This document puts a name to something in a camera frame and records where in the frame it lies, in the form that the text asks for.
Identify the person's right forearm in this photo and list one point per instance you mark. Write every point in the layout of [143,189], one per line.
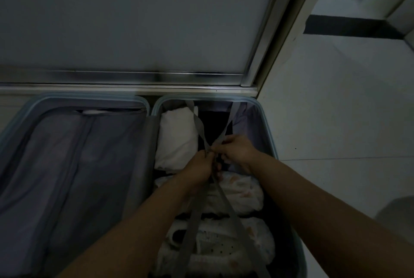
[336,223]

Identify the person's right hand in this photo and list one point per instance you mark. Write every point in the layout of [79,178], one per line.
[239,151]

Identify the grey sliding door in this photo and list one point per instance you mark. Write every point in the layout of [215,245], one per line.
[142,16]

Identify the white polo shirt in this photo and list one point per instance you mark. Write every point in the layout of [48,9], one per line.
[174,138]

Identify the white printed slipper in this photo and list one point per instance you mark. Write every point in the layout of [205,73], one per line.
[244,194]
[217,245]

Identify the person's left forearm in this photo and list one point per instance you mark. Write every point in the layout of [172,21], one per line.
[129,236]

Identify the grey round stool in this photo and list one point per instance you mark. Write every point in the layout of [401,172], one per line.
[396,213]

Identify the black tree print t-shirt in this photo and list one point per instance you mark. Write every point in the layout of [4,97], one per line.
[213,122]

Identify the person's left hand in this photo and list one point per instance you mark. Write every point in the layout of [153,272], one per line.
[197,170]

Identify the grey-blue suitcase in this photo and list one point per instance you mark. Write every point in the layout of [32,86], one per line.
[77,171]

